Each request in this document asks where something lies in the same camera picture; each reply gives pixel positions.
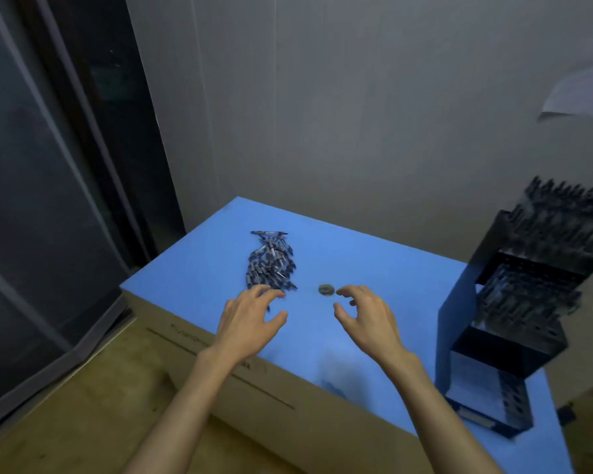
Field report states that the person's left hand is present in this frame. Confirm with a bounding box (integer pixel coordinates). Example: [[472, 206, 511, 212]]
[[197, 284, 289, 371]]

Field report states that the person's right hand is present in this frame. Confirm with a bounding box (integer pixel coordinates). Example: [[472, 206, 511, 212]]
[[332, 284, 421, 376]]

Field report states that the pile of grey pens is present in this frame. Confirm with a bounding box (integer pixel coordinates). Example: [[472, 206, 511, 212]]
[[245, 230, 298, 293]]

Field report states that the black tiered pen display stand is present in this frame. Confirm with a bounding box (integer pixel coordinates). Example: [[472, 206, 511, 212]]
[[434, 209, 593, 440]]

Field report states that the cluster of grey pens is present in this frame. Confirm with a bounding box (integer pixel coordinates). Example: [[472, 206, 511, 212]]
[[474, 176, 593, 331]]

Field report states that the person's right forearm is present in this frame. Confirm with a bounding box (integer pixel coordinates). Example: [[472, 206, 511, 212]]
[[383, 352, 505, 474]]

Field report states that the blue table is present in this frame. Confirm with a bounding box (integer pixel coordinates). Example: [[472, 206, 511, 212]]
[[120, 196, 574, 474]]

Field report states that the black shelf unit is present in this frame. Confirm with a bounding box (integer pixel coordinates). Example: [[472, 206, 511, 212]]
[[0, 0, 188, 435]]

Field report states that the white paper wall sign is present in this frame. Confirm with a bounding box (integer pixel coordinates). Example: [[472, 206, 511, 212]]
[[538, 49, 593, 122]]

